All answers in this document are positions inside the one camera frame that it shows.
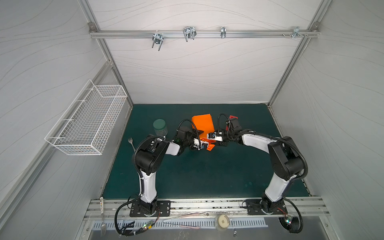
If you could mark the orange wrapping paper sheet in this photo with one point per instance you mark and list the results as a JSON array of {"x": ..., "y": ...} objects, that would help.
[{"x": 205, "y": 123}]

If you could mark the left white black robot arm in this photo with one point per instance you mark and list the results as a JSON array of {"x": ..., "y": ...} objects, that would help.
[{"x": 149, "y": 156}]

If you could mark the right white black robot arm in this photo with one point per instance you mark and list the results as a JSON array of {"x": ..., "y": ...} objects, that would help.
[{"x": 287, "y": 161}]

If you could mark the silver metal fork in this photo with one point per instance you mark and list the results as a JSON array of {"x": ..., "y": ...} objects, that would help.
[{"x": 130, "y": 140}]

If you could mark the white slotted vent strip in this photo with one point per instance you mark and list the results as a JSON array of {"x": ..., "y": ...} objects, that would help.
[{"x": 202, "y": 223}]

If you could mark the left metal u-bolt clamp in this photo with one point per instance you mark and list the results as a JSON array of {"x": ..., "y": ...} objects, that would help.
[{"x": 157, "y": 39}]

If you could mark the metal u-bolt clamp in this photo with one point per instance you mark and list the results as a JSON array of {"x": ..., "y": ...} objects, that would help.
[
  {"x": 189, "y": 33},
  {"x": 157, "y": 39}
]

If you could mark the middle metal u-bolt clamp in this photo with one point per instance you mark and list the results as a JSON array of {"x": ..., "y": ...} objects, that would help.
[{"x": 189, "y": 33}]

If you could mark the right metal bolt clamp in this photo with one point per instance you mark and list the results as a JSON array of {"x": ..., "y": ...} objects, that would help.
[{"x": 295, "y": 34}]

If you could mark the fork hanging at front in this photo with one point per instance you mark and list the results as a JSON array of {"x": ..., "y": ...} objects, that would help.
[{"x": 103, "y": 226}]

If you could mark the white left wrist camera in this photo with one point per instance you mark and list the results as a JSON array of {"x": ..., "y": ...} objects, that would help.
[{"x": 200, "y": 145}]

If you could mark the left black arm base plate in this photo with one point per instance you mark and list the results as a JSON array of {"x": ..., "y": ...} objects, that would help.
[{"x": 140, "y": 208}]

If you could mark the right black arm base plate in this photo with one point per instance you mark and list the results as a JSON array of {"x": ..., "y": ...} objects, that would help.
[{"x": 255, "y": 207}]

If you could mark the white wire basket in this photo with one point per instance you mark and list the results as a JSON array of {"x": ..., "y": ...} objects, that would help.
[{"x": 86, "y": 125}]

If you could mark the small metal bracket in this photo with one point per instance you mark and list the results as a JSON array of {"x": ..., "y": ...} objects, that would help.
[{"x": 223, "y": 32}]

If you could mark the aluminium crossbar rail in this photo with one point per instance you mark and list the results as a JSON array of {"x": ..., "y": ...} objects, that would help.
[{"x": 201, "y": 34}]

